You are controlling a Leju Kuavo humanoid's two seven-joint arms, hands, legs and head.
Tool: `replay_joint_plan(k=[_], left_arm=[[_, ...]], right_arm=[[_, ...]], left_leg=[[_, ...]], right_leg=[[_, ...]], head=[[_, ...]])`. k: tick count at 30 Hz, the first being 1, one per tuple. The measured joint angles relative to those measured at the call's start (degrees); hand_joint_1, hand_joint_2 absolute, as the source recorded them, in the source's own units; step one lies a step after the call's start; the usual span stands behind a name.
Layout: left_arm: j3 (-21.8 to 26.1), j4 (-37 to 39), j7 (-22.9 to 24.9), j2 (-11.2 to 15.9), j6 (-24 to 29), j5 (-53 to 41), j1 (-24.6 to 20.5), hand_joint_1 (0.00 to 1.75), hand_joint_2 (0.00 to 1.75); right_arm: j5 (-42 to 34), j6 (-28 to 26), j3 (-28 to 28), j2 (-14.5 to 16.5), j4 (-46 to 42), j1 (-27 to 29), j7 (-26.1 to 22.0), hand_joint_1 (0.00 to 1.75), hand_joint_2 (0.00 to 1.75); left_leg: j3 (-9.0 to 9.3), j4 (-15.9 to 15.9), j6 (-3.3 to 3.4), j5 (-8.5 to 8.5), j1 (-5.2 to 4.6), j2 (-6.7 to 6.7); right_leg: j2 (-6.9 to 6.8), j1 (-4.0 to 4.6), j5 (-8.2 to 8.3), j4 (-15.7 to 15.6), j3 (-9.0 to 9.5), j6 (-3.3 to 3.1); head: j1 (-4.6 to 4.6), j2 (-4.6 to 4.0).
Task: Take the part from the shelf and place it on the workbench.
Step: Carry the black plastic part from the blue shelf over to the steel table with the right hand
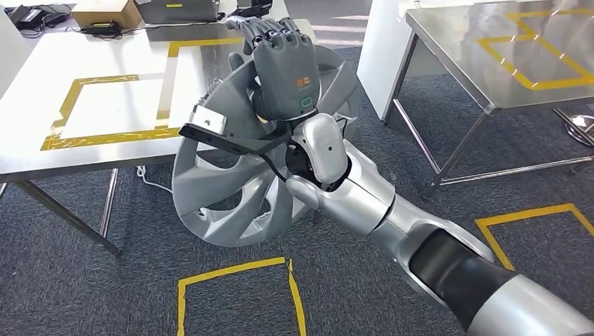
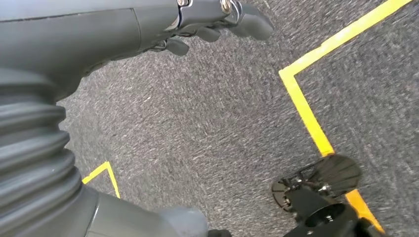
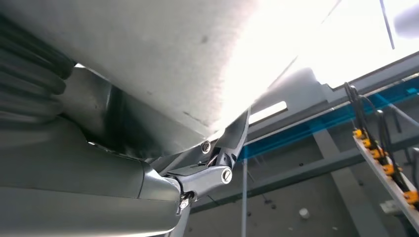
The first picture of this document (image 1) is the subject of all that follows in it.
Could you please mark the black charger yellow label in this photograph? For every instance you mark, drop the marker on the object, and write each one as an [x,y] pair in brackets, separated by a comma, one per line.
[100,28]

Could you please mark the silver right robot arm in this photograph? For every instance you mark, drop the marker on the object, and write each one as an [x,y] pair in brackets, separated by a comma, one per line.
[362,199]

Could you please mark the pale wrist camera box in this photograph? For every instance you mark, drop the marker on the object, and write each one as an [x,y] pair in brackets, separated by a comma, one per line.
[209,119]

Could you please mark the chrome round stand base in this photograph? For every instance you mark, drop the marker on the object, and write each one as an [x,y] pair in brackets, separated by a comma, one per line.
[582,130]

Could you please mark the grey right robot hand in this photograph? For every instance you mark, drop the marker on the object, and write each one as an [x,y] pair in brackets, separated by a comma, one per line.
[287,74]

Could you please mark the white cabinet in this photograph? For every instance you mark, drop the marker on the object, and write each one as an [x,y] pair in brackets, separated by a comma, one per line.
[385,55]

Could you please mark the black camera bracket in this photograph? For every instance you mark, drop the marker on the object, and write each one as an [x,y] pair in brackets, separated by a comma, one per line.
[241,143]

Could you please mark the steel workbench table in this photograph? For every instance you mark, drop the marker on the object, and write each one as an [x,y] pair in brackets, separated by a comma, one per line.
[116,106]
[464,46]

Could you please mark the silver wheel hubcap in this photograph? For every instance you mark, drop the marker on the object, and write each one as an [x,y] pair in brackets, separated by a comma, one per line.
[218,185]

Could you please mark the cardboard box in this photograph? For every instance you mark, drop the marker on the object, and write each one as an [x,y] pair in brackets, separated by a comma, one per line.
[106,14]

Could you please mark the black power adapter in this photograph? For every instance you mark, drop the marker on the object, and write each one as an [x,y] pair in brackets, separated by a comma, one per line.
[30,19]
[55,19]

